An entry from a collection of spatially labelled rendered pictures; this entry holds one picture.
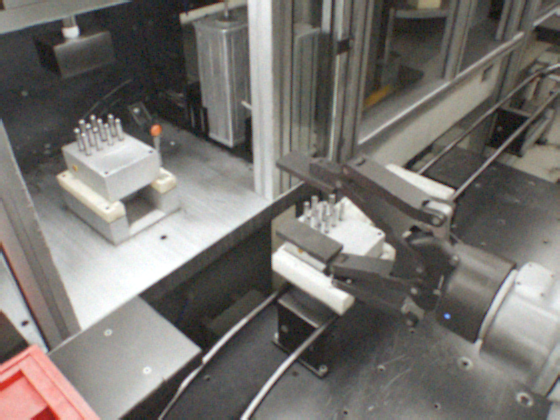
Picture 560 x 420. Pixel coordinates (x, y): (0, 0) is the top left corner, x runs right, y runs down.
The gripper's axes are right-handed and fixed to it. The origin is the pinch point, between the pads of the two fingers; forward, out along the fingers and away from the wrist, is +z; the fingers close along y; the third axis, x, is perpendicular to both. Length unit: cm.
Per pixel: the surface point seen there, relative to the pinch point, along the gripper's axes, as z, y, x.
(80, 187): 40.9, -14.6, 5.3
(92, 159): 38.8, -9.5, 3.1
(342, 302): 0.6, -24.9, -10.9
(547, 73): 9, -31, -139
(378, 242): 1.2, -20.0, -20.6
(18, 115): 64, -11, 3
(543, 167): 13, -112, -227
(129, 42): 64, -4, -22
